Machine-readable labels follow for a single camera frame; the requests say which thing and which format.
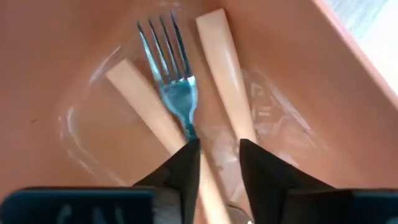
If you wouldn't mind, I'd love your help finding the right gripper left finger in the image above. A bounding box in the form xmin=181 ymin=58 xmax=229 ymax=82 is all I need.
xmin=0 ymin=139 xmax=200 ymax=224

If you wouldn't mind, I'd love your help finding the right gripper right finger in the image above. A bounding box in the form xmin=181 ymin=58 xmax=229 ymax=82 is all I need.
xmin=239 ymin=139 xmax=398 ymax=224

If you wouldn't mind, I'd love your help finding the orange-handled fork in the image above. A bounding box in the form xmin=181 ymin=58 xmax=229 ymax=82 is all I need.
xmin=104 ymin=58 xmax=253 ymax=224
xmin=195 ymin=7 xmax=258 ymax=144
xmin=136 ymin=10 xmax=233 ymax=224

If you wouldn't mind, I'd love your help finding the orange plastic bin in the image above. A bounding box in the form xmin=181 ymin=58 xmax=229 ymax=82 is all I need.
xmin=0 ymin=0 xmax=398 ymax=224

